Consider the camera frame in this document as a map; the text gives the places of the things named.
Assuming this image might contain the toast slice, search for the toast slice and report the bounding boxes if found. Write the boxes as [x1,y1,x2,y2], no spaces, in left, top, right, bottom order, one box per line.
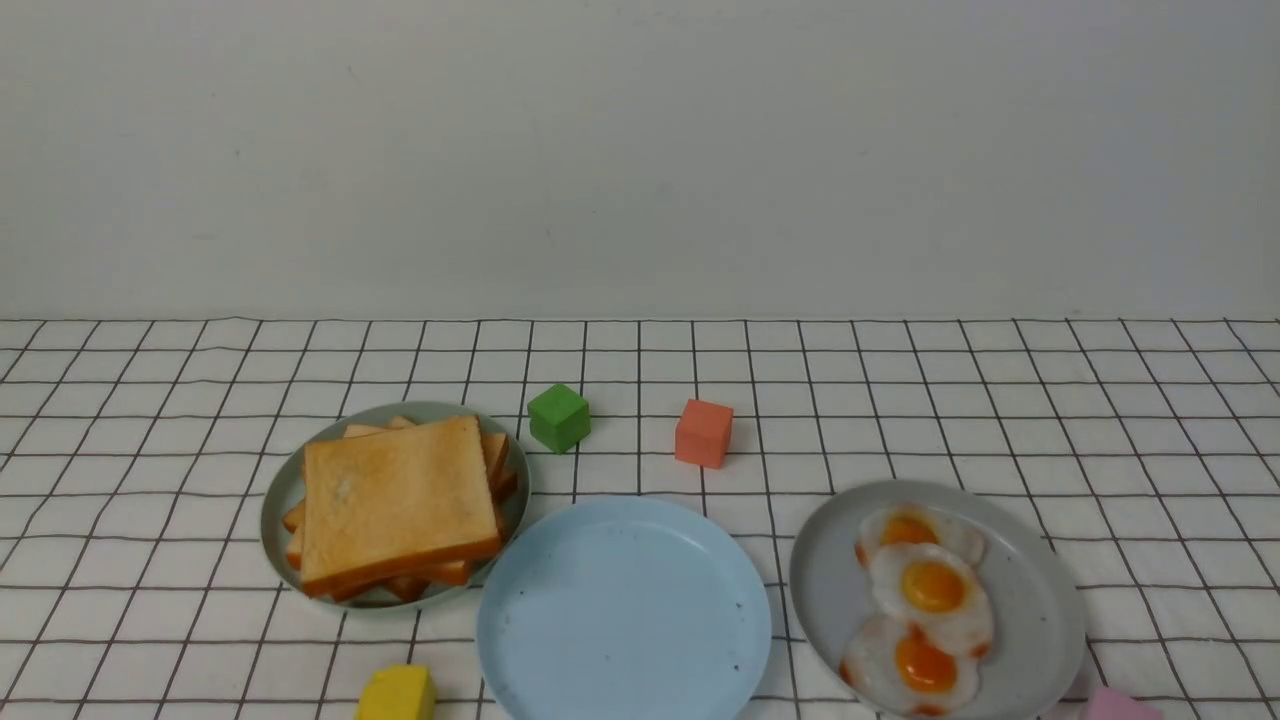
[275,413,521,605]
[282,416,518,584]
[300,415,504,598]

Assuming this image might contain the fried egg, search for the fried egg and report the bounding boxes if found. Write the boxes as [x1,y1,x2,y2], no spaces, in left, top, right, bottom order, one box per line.
[854,503,986,568]
[838,614,980,717]
[867,544,995,659]

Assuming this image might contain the salmon red cube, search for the salmon red cube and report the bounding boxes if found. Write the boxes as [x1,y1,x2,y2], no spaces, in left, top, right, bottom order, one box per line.
[675,398,733,470]

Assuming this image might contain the green cube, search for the green cube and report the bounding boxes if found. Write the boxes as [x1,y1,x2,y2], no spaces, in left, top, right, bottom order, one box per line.
[527,384,593,454]

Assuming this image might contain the light blue plate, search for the light blue plate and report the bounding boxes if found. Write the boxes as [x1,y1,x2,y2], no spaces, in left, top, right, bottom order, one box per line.
[475,496,773,719]

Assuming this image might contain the green plate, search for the green plate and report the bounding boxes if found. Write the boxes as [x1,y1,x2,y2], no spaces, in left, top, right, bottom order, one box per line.
[260,401,538,612]

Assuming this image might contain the yellow cube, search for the yellow cube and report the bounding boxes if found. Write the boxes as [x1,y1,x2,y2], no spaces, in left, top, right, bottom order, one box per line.
[355,664,436,720]

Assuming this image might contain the white checkered tablecloth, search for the white checkered tablecloth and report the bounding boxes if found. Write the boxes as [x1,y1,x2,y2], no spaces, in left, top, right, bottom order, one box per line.
[1,318,1279,719]

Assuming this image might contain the grey plate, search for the grey plate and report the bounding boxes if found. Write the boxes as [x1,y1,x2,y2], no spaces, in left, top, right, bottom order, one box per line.
[788,480,1087,719]

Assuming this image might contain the pink cube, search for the pink cube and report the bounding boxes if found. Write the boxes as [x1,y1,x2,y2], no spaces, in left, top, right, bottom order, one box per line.
[1076,685,1164,720]

